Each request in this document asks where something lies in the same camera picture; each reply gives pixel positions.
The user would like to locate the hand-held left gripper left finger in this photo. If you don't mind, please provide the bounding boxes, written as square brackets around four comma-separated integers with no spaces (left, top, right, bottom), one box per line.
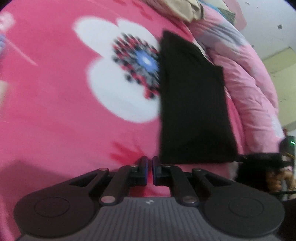
[68,156,148,207]

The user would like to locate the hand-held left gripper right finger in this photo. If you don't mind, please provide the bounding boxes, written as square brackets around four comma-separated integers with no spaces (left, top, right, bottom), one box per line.
[151,156,233,207]

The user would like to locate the black printed t-shirt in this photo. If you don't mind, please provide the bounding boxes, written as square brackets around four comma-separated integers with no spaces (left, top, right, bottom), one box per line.
[159,31,239,164]

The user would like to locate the person's right hand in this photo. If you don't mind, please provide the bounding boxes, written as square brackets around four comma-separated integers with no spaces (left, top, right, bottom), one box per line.
[265,166,296,194]

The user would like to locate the light pink quilt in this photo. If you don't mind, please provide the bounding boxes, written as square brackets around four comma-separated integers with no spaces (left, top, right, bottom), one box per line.
[187,5,286,181]

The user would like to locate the cream cabinet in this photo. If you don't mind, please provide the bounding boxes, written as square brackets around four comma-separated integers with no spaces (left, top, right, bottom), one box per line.
[261,46,296,130]

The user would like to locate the pink floral bed blanket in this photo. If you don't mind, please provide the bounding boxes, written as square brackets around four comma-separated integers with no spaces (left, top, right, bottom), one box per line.
[0,0,255,241]

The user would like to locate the camouflage pillow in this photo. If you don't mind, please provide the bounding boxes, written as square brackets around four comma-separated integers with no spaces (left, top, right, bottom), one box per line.
[217,6,237,25]

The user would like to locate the beige jacket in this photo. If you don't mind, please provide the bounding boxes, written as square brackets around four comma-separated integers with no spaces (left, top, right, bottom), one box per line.
[148,0,205,23]

